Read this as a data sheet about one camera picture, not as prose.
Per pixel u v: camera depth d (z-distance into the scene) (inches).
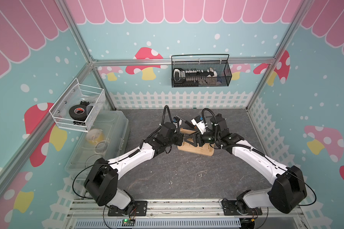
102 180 16.8
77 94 32.0
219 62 35.2
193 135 26.9
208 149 37.3
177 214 29.1
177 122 28.4
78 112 28.0
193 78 34.3
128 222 28.7
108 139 32.5
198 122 27.1
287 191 16.2
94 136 31.2
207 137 26.7
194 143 27.1
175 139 28.5
